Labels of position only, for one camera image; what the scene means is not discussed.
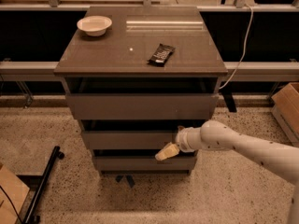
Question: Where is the black snack packet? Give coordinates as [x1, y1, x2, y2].
[148, 44, 175, 66]

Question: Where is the grey top drawer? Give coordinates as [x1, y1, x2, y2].
[66, 77, 218, 120]

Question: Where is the white cable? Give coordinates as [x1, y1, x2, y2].
[218, 4, 254, 91]

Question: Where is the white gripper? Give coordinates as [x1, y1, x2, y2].
[155, 125, 202, 161]

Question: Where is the cardboard box right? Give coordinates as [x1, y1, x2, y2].
[272, 82, 299, 147]

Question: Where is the white bowl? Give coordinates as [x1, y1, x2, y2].
[77, 16, 112, 37]

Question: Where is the cardboard box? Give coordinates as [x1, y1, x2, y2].
[0, 163, 30, 224]
[272, 82, 299, 147]

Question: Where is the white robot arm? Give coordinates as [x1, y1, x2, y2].
[155, 120, 299, 224]

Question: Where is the grey drawer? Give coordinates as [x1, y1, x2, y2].
[66, 77, 218, 120]
[93, 149, 197, 172]
[79, 119, 207, 151]

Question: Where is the black cable left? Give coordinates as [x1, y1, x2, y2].
[0, 186, 23, 224]

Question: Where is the grey metal rail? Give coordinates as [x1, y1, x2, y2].
[0, 62, 299, 82]

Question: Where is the black metal bar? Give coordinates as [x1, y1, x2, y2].
[23, 146, 64, 224]

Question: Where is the cardboard box left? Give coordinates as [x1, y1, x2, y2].
[0, 163, 30, 224]

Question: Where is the grey bottom drawer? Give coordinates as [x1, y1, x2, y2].
[93, 149, 197, 172]

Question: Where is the grey drawer cabinet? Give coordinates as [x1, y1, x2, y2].
[53, 5, 228, 176]

